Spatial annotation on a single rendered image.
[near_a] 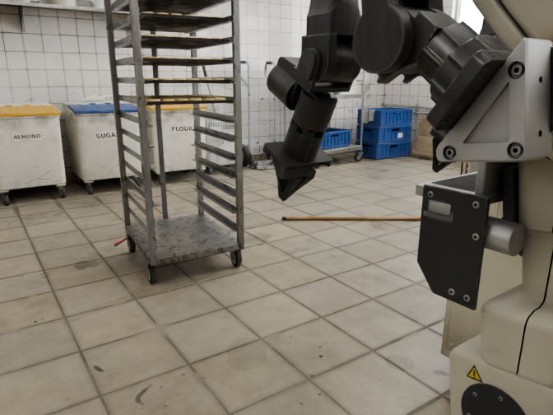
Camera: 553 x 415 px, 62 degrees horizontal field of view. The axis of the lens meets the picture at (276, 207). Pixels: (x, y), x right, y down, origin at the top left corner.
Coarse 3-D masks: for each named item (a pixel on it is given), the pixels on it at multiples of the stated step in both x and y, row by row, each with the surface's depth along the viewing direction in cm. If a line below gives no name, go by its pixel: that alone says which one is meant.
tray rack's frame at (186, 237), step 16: (112, 32) 240; (112, 48) 242; (112, 64) 244; (112, 80) 245; (160, 112) 263; (160, 128) 266; (160, 144) 268; (160, 160) 270; (160, 176) 272; (128, 208) 266; (128, 224) 268; (160, 224) 269; (176, 224) 269; (192, 224) 269; (208, 224) 269; (144, 240) 242; (160, 240) 242; (176, 240) 242; (192, 240) 242; (208, 240) 242; (224, 240) 242; (160, 256) 220; (176, 256) 221; (192, 256) 225
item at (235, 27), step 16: (240, 80) 215; (240, 96) 217; (240, 112) 219; (240, 128) 221; (240, 144) 223; (240, 160) 225; (240, 176) 227; (240, 192) 229; (240, 208) 231; (240, 224) 234; (240, 240) 236
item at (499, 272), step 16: (496, 208) 129; (496, 256) 131; (512, 256) 128; (496, 272) 132; (512, 272) 128; (480, 288) 137; (496, 288) 133; (448, 304) 147; (480, 304) 138; (448, 320) 148; (464, 320) 143; (480, 320) 139; (448, 336) 149; (464, 336) 144; (448, 352) 150
